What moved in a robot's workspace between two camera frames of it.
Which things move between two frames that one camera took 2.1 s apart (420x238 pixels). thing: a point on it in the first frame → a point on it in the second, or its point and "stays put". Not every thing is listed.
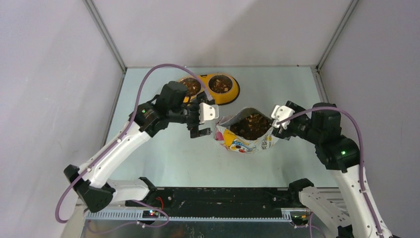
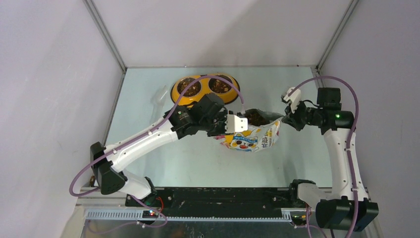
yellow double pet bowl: (223, 89) stays put
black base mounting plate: (216, 202) stays put
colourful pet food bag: (246, 130) stays put
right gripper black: (282, 133) → (292, 118)
